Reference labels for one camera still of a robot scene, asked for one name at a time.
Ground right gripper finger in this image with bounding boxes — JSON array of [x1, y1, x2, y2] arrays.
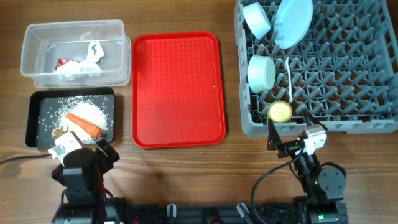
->
[[303, 109, 328, 131], [267, 119, 283, 151]]

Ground orange carrot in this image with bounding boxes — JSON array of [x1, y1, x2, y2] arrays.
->
[[66, 113, 102, 139]]

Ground yellow plastic cup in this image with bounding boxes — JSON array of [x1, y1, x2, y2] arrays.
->
[[267, 101, 293, 123]]

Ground white rice grains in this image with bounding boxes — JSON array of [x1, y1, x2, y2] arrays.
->
[[39, 95, 109, 146]]

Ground brown walnut food scrap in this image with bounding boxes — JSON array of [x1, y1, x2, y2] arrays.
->
[[51, 126, 68, 139]]

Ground white plastic spoon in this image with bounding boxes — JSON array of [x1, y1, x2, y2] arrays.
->
[[284, 57, 293, 103]]

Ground green bowl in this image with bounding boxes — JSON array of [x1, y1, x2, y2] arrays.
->
[[248, 55, 276, 93]]

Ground white tissue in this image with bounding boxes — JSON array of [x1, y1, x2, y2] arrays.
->
[[54, 41, 105, 81]]

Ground large light blue plate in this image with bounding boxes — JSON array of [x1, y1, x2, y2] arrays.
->
[[274, 0, 313, 49]]

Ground red snack wrapper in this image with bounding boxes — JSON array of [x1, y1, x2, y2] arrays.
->
[[55, 58, 72, 71]]

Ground small light blue bowl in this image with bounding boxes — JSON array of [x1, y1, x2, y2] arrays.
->
[[243, 2, 271, 40]]

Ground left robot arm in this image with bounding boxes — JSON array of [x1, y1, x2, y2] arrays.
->
[[51, 139, 127, 224]]

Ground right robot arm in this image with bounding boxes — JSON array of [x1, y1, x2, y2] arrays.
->
[[267, 110, 348, 223]]

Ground grey dishwasher rack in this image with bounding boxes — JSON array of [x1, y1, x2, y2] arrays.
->
[[234, 1, 397, 136]]

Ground black food waste tray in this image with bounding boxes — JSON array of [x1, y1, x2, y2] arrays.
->
[[25, 87, 116, 148]]

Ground clear plastic waste bin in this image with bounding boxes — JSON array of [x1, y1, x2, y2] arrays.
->
[[20, 19, 132, 88]]

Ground red serving tray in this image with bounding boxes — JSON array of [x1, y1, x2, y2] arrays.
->
[[131, 31, 226, 149]]

